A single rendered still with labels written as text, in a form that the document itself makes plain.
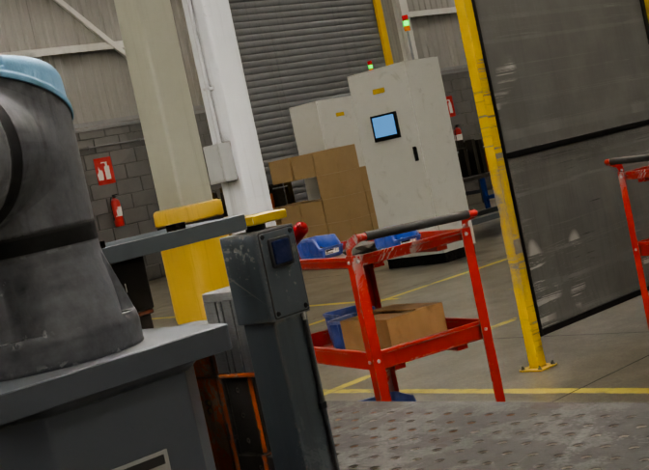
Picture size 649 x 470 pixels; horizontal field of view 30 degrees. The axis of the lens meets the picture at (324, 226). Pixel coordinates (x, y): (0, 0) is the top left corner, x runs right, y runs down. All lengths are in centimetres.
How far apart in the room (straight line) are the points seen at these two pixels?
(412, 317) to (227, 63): 216
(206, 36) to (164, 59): 324
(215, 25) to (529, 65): 165
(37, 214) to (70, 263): 4
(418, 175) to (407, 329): 800
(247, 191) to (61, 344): 476
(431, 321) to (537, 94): 257
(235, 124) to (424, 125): 632
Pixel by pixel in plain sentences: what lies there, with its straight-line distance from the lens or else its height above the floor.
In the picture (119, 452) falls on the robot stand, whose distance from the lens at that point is 90.
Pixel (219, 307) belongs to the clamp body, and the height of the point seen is 104.
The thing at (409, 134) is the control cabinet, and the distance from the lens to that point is 1184.
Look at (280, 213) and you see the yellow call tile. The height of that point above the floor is 115.
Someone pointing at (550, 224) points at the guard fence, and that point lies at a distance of 626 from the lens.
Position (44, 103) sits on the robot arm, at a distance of 92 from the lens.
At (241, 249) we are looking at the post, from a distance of 148.
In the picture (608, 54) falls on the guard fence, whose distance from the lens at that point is 689.
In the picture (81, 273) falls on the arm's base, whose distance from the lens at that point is 92.
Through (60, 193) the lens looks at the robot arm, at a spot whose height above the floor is 122.
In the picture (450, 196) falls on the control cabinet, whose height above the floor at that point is 62.
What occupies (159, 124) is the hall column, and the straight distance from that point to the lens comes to 884.
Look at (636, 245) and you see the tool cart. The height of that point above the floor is 58.
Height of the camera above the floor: 121
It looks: 3 degrees down
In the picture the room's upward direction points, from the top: 12 degrees counter-clockwise
